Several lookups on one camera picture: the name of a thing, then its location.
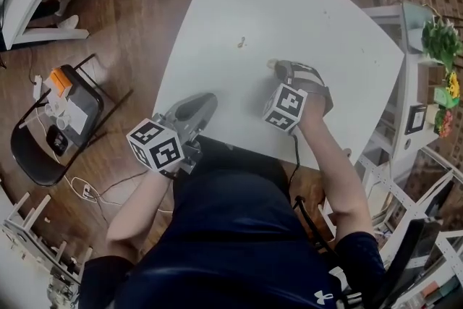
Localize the white table top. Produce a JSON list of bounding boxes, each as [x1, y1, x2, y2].
[[153, 0, 405, 171]]

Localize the orange box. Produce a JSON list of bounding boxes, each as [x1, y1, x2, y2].
[[48, 67, 72, 98]]

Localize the glass top stand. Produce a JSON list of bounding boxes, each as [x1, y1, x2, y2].
[[399, 0, 435, 55]]

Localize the wooden frame rack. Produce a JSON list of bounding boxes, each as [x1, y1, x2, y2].
[[0, 191, 93, 287]]

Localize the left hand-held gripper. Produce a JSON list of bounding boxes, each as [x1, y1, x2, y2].
[[126, 93, 219, 175]]

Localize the person's navy shirt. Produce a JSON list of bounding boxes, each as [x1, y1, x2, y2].
[[77, 140, 386, 309]]

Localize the green plant white flowers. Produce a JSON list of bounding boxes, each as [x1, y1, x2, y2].
[[421, 16, 463, 72]]

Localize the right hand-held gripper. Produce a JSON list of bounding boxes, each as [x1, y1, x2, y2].
[[263, 61, 333, 135]]

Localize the black handheld device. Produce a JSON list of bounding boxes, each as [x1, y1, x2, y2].
[[46, 124, 68, 151]]

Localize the person's right forearm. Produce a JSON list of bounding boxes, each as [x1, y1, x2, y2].
[[294, 93, 373, 250]]

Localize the black picture frame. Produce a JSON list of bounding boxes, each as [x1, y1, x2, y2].
[[404, 103, 428, 136]]

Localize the white paper sheet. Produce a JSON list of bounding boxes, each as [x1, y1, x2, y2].
[[67, 101, 88, 127]]

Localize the person's left forearm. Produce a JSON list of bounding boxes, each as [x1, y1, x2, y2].
[[106, 166, 173, 258]]

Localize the white power strip cable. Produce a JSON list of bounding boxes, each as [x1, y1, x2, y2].
[[70, 175, 124, 206]]

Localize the white metal shelf rack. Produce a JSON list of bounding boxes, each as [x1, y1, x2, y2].
[[354, 146, 463, 309]]

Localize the yellow flowers green pot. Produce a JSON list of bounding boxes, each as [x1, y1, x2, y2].
[[433, 70, 462, 109]]

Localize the white cups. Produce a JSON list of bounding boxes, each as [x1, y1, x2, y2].
[[45, 103, 73, 130]]

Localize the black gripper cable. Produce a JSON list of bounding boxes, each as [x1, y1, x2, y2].
[[287, 132, 302, 200]]

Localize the black folding chair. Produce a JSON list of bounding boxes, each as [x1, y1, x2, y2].
[[9, 53, 135, 187]]

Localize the white side desk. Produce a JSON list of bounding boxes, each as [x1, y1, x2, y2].
[[361, 0, 449, 185]]

